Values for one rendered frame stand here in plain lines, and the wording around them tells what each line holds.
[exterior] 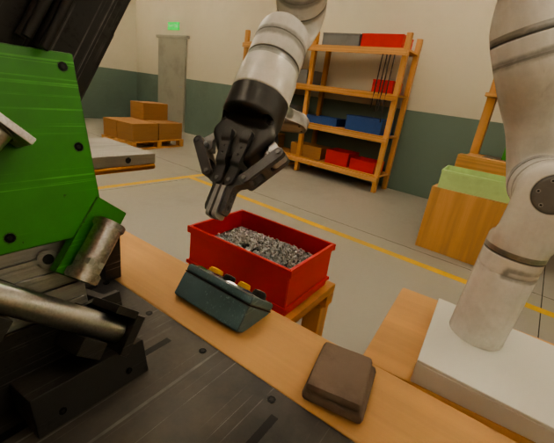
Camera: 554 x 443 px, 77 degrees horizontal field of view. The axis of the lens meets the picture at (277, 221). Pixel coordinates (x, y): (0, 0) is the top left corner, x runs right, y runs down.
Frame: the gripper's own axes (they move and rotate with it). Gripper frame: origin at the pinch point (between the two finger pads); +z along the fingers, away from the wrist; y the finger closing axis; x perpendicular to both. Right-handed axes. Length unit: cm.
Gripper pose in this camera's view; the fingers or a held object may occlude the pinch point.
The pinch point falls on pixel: (219, 202)
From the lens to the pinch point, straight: 40.9
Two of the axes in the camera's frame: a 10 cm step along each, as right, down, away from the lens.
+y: 8.9, 2.2, -3.9
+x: 3.2, 3.1, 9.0
